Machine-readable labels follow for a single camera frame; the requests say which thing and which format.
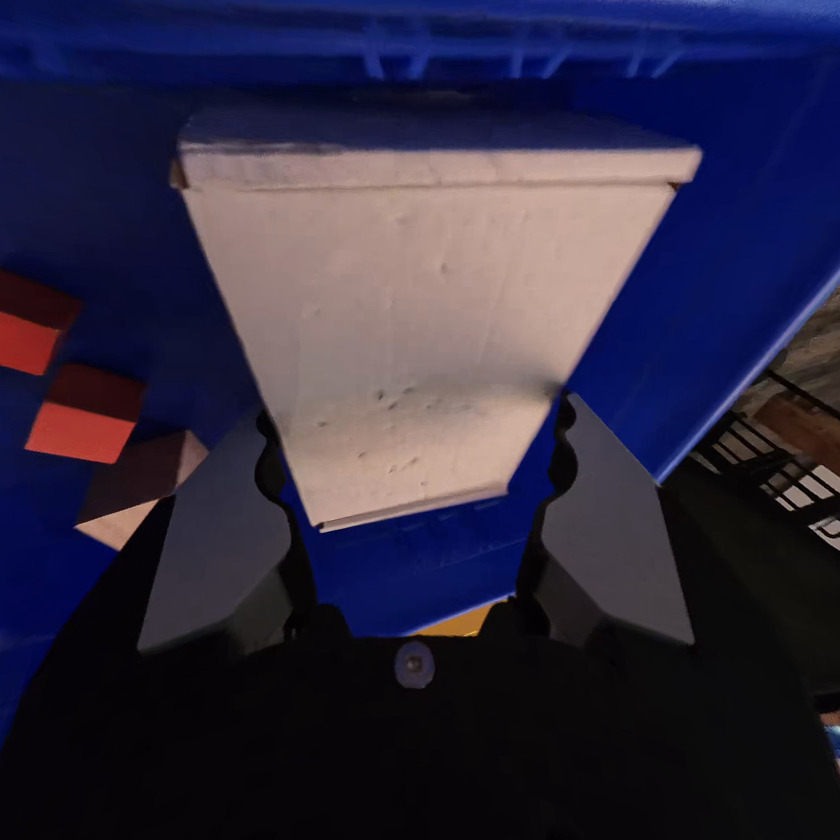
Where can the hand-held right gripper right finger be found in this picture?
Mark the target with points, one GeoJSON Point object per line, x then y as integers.
{"type": "Point", "coordinates": [610, 558]}

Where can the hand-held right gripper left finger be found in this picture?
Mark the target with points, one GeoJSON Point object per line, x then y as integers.
{"type": "Point", "coordinates": [216, 558]}

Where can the pale wooden cube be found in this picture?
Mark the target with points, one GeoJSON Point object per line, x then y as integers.
{"type": "Point", "coordinates": [138, 479]}

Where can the yellow plastic bin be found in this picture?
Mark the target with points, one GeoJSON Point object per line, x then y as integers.
{"type": "Point", "coordinates": [453, 623]}

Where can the red cube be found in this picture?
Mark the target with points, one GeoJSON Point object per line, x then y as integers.
{"type": "Point", "coordinates": [26, 341]}
{"type": "Point", "coordinates": [82, 430]}

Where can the blue plastic bin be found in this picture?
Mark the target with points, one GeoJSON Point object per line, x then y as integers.
{"type": "Point", "coordinates": [689, 295]}

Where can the white cardboard box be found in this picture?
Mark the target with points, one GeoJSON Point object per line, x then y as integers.
{"type": "Point", "coordinates": [426, 328]}

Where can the black metal rack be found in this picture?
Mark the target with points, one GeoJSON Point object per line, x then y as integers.
{"type": "Point", "coordinates": [761, 459]}

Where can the wooden beam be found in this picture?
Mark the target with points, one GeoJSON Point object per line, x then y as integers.
{"type": "Point", "coordinates": [804, 426]}

